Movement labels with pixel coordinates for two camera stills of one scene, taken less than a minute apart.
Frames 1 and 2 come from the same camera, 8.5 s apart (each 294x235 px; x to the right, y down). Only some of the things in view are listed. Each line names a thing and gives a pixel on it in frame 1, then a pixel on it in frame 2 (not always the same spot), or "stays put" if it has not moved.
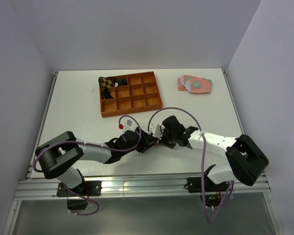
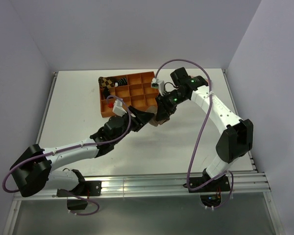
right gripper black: [163, 142] -> [164, 110]
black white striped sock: [122, 82] stays put
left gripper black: [146, 141] -> [141, 118]
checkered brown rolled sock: [107, 83] stays put
